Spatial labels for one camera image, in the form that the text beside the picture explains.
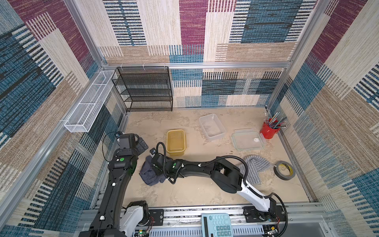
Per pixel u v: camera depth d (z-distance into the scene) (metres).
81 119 0.71
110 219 0.40
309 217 0.76
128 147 0.58
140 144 0.72
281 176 0.84
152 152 0.80
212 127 1.08
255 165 0.88
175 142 0.98
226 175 0.58
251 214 0.74
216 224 0.70
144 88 1.08
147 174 0.85
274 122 0.99
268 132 1.01
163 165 0.69
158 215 0.75
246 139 1.02
